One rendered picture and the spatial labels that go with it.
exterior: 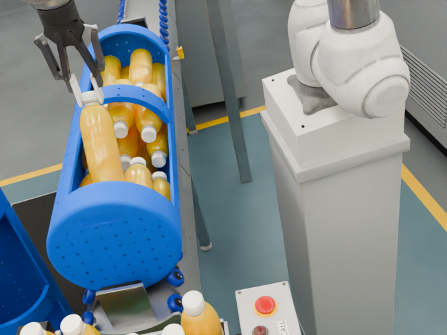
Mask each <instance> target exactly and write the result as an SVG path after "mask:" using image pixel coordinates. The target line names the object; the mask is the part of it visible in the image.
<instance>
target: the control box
mask: <svg viewBox="0 0 447 335"><path fill-rule="evenodd" d="M235 296H236V300H237V309H238V313H239V321H240V326H241V335H254V333H253V331H254V328H255V327H256V326H259V325H262V326H264V327H265V329H266V331H267V333H266V335H286V334H287V335H301V331H300V327H299V323H298V319H297V315H296V312H295V307H294V304H293V299H292V296H291V291H290V289H289V284H288V282H287V281H283V282H277V283H273V284H267V285H263V286H257V287H253V288H247V289H243V290H237V291H236V292H235ZM261 296H270V297H271V298H273V299H274V301H275V308H274V309H273V310H272V311H271V312H269V313H267V314H263V313H260V312H258V311H257V310H256V308H255V302H256V300H257V299H258V298H259V297H261ZM283 322H285V323H283ZM280 323H282V324H280ZM284 324H285V326H284ZM280 326H283V327H280ZM283 328H284V329H285V330H286V331H283V330H284V329H283ZM281 329H283V330H281ZM286 332H287V333H286ZM281 333H282V334H281Z"/></svg>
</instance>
